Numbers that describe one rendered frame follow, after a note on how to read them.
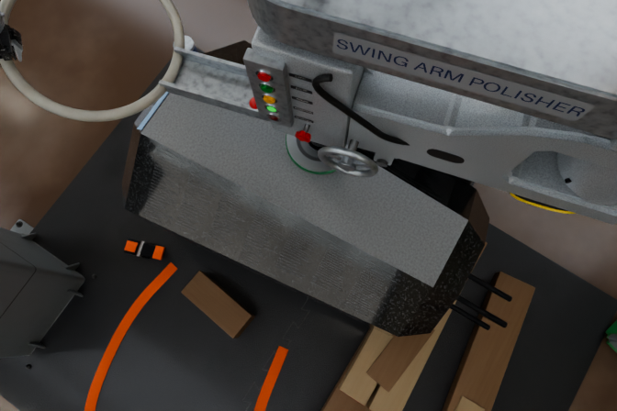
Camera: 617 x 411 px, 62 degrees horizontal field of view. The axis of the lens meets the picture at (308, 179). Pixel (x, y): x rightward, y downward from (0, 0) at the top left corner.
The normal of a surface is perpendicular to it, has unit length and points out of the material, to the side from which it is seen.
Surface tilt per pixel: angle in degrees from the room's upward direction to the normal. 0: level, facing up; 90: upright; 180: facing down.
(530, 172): 0
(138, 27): 0
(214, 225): 45
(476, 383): 0
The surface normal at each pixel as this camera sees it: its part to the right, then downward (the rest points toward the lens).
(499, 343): -0.03, -0.28
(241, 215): -0.36, 0.40
